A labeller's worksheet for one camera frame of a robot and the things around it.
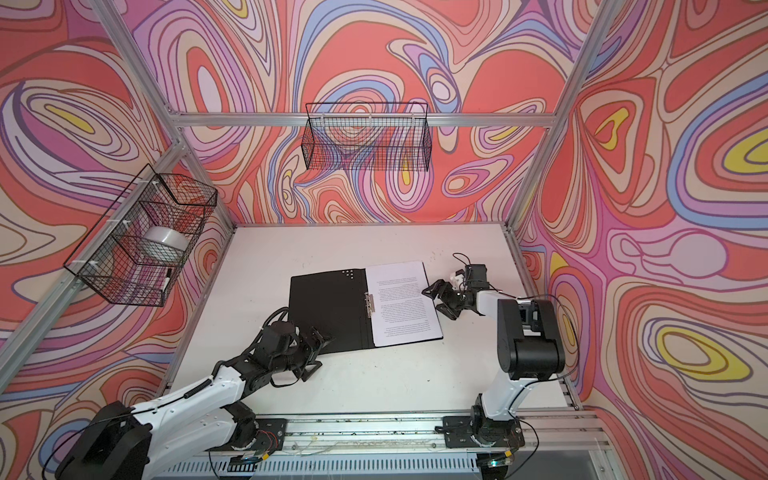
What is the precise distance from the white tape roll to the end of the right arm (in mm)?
685

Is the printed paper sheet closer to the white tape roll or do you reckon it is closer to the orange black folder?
the orange black folder

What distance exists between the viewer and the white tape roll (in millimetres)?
718

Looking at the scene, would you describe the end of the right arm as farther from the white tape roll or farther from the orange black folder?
the white tape roll

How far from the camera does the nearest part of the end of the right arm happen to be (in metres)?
0.75

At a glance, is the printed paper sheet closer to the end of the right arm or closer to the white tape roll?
the end of the right arm

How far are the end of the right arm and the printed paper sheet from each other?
0.11ft

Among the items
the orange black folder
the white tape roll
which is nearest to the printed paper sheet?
the orange black folder

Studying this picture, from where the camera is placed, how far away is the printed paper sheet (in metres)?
0.93

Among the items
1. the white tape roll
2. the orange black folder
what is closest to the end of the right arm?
the orange black folder

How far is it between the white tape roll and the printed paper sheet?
0.56 meters
